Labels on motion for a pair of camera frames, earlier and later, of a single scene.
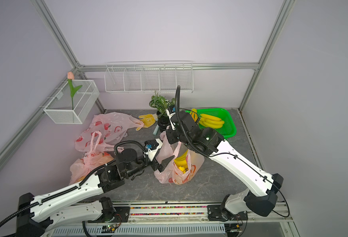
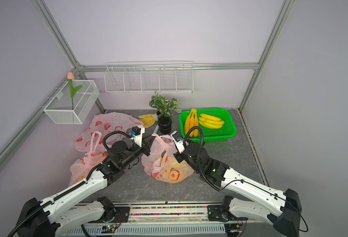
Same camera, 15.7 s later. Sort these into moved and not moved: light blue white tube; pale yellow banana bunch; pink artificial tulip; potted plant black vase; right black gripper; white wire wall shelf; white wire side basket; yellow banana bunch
Moved: yellow banana bunch; right black gripper
Not moved: white wire wall shelf; pink artificial tulip; potted plant black vase; light blue white tube; pale yellow banana bunch; white wire side basket
